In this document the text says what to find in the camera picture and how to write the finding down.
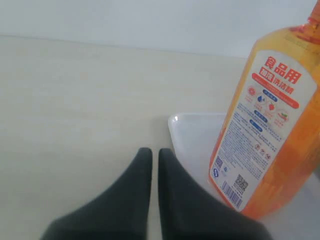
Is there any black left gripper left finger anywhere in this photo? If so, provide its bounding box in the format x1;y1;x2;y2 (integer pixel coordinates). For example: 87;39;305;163
41;147;153;240

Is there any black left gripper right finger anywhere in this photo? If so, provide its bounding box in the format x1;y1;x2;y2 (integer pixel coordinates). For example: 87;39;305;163
158;148;272;240

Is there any orange pump soap bottle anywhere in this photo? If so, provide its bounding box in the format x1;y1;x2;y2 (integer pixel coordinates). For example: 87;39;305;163
208;3;320;219

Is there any white rectangular plastic tray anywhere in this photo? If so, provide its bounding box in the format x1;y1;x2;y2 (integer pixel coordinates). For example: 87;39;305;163
168;113;320;240

